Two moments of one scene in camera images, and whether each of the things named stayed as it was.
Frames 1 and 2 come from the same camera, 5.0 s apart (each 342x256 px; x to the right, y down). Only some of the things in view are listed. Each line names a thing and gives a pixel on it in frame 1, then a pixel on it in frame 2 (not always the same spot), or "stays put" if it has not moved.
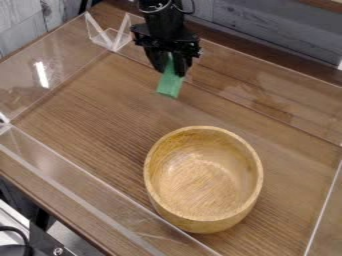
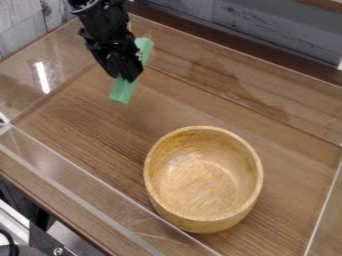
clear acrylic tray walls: x=226 y=166 stays put
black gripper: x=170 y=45 → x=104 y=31
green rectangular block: x=170 y=82 → x=124 y=90
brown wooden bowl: x=203 y=175 stays put
